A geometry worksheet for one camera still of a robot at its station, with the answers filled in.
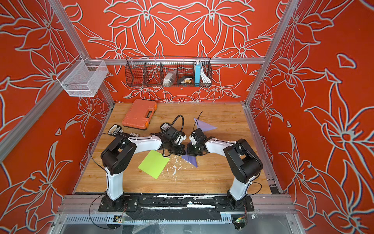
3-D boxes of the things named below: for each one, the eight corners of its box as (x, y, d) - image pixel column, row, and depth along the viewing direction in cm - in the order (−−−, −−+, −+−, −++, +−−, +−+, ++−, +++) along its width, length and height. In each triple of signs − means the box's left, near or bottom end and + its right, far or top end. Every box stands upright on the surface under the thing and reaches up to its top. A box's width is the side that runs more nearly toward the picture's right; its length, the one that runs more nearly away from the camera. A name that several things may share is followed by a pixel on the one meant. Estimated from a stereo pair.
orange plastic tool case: (123, 126, 106) (120, 122, 102) (137, 102, 122) (136, 98, 118) (146, 130, 103) (144, 126, 100) (158, 105, 119) (157, 101, 116)
